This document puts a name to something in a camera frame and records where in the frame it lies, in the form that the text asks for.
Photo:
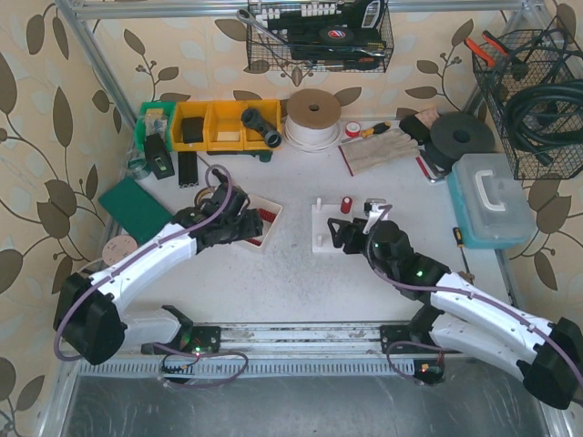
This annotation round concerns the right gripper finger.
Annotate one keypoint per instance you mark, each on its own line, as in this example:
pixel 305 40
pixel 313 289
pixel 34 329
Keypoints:
pixel 338 224
pixel 339 238

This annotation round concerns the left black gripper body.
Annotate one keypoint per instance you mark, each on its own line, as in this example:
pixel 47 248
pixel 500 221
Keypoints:
pixel 246 224

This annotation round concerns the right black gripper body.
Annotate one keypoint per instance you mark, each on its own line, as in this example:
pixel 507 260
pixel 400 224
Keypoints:
pixel 351 238

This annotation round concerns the large red spring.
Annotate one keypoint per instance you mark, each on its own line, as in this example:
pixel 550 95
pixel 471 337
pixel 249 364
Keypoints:
pixel 346 205

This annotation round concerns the beige work glove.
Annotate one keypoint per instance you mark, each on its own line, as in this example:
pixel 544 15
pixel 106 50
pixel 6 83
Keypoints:
pixel 391 145

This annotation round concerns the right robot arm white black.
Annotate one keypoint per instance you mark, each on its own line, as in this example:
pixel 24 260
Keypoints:
pixel 546 356

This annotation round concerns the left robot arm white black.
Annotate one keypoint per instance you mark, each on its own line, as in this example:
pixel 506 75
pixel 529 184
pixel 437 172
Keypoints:
pixel 92 312

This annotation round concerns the brown tape roll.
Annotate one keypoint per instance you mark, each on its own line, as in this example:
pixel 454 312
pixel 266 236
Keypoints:
pixel 202 195

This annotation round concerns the black ribbed block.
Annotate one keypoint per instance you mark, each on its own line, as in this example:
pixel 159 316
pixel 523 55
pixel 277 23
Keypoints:
pixel 188 169

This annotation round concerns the red tape roll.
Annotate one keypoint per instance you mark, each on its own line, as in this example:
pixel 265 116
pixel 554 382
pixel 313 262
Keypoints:
pixel 352 129

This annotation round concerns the small yellow black screwdriver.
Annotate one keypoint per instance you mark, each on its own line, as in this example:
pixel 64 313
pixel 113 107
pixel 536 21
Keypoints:
pixel 458 237

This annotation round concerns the black pipe fitting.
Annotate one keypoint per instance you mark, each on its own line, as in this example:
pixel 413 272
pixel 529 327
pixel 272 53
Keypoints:
pixel 252 119

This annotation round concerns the orange black screwdriver right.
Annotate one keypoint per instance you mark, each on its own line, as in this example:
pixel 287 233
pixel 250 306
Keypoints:
pixel 371 131

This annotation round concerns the yellow storage bin row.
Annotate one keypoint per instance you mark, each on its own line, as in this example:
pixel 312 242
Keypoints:
pixel 216 126

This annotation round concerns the black green device box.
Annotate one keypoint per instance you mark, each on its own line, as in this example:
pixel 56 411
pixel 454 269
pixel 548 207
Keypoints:
pixel 158 157

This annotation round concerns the black sanding block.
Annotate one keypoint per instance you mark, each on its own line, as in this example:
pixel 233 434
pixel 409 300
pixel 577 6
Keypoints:
pixel 415 128

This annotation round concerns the glass jar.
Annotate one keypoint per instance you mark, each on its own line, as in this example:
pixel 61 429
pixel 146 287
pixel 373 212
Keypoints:
pixel 137 166

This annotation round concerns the teal clear toolbox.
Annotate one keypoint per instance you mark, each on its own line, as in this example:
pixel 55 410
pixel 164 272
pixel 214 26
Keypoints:
pixel 491 208

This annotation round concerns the green storage bin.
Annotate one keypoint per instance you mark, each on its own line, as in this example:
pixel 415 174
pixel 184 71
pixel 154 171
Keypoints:
pixel 154 118

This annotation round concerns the black filament spool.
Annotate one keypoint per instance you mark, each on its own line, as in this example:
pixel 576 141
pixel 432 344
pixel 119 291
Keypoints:
pixel 455 134

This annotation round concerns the red handled hex key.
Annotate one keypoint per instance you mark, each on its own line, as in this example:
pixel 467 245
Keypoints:
pixel 430 170

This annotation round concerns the white cable spool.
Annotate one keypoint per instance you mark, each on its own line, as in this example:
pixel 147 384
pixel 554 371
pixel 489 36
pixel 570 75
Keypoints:
pixel 313 121

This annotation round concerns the wire basket top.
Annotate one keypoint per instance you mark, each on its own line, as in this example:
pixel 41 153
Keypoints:
pixel 307 37

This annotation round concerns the wire basket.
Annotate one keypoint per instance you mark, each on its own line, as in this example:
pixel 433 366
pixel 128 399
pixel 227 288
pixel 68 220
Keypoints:
pixel 535 100
pixel 307 37

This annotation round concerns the wire basket right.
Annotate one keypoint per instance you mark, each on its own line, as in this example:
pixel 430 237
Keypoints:
pixel 535 100

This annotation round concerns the orange handled pliers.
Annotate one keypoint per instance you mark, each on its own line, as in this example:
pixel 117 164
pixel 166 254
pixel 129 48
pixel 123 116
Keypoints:
pixel 481 53

